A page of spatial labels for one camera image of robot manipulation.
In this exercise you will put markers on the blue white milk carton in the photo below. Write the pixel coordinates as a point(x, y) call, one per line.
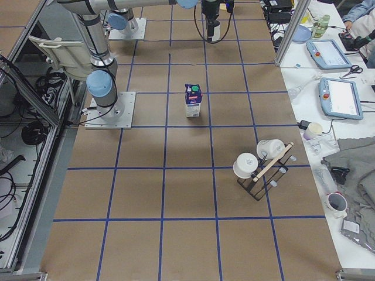
point(193, 99)

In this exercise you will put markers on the black wire mug rack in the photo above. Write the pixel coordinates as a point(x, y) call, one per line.
point(260, 188)

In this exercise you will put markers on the light grey plastic cup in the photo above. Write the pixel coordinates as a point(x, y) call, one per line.
point(216, 32)

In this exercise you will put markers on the black scissors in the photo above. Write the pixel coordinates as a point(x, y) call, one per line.
point(355, 69)

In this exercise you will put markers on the wooden rack handle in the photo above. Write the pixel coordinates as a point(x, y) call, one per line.
point(273, 162)

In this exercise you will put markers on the blue plate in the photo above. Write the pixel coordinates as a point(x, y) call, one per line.
point(302, 35)

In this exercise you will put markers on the green drinking bottle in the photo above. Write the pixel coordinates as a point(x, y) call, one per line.
point(319, 28)

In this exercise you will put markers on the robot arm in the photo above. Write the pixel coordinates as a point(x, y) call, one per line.
point(128, 15)
point(101, 82)

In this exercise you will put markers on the lower teach pendant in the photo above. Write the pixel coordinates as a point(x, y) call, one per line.
point(340, 98)

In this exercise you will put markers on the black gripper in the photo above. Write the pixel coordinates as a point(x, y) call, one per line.
point(210, 9)

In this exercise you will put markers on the white plastic chair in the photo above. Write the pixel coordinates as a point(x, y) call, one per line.
point(73, 57)

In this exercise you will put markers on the aluminium frame post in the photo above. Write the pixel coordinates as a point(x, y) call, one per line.
point(301, 7)

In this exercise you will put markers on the upper teach pendant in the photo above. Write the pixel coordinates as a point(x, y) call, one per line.
point(327, 54)

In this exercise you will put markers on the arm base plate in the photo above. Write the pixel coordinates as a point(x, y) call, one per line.
point(119, 117)
point(122, 29)

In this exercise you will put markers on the small purple white cup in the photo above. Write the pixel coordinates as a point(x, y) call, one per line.
point(312, 131)

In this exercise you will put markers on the white mug on rack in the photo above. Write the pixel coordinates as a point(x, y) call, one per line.
point(269, 149)
point(245, 165)

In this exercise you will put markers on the white red rimmed mug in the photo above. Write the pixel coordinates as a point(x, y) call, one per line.
point(337, 205)

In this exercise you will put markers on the person at desk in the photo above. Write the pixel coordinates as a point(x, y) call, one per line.
point(359, 21)

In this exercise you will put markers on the grey cloth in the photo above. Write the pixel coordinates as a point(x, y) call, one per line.
point(352, 168)

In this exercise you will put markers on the teach pendant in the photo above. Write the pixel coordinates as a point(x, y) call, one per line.
point(340, 98)
point(327, 54)

